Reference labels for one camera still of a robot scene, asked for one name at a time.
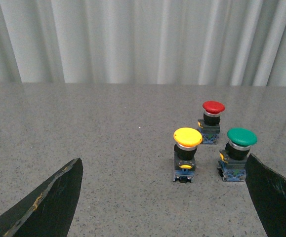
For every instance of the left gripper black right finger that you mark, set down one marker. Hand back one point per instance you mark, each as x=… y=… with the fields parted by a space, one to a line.
x=267 y=189

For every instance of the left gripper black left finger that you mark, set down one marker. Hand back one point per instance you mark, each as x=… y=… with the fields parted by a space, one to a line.
x=49 y=209

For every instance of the yellow mushroom push button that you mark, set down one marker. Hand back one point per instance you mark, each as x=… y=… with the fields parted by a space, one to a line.
x=187 y=140

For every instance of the green mushroom push button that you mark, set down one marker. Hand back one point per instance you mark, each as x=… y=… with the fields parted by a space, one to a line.
x=233 y=158

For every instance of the red mushroom push button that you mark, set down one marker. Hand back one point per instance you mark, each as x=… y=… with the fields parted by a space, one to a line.
x=209 y=126

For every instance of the white pleated curtain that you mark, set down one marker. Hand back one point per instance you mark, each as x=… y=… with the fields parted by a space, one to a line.
x=204 y=42

